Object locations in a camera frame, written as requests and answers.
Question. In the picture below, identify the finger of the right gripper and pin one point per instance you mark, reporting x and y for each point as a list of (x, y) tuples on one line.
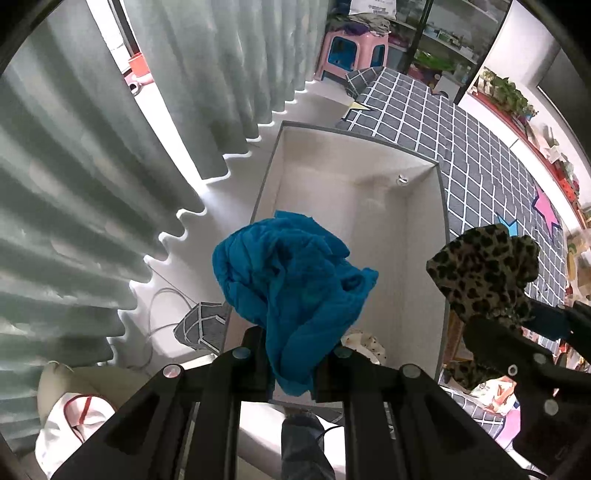
[(509, 352), (556, 323)]

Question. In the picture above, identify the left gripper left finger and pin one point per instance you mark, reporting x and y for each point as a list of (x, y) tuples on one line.
[(181, 423)]

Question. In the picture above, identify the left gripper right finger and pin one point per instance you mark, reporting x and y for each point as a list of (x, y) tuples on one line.
[(400, 424)]

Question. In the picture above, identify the leopard print cloth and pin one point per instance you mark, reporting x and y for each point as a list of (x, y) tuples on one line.
[(483, 275)]

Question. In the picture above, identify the white polka dot scarf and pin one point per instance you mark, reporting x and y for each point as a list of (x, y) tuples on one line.
[(367, 345)]

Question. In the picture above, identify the blue cloth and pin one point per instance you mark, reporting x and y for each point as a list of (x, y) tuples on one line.
[(292, 277)]

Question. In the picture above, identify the white fox print bag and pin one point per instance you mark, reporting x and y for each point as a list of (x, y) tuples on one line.
[(496, 395)]

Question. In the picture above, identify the white red tote bag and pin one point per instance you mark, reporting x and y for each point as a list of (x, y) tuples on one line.
[(73, 403)]

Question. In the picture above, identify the person's legs in jeans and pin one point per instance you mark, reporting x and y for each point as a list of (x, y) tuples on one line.
[(302, 448)]

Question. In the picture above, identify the grey grid play mat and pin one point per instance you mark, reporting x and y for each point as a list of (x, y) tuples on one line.
[(484, 181)]

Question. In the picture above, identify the grey fabric storage box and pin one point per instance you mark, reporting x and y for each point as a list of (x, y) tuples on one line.
[(387, 205)]

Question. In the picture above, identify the green pleated curtain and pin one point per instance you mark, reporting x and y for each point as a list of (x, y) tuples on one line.
[(86, 186)]

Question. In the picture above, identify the pink plastic stool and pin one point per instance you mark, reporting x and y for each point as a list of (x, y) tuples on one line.
[(343, 53)]

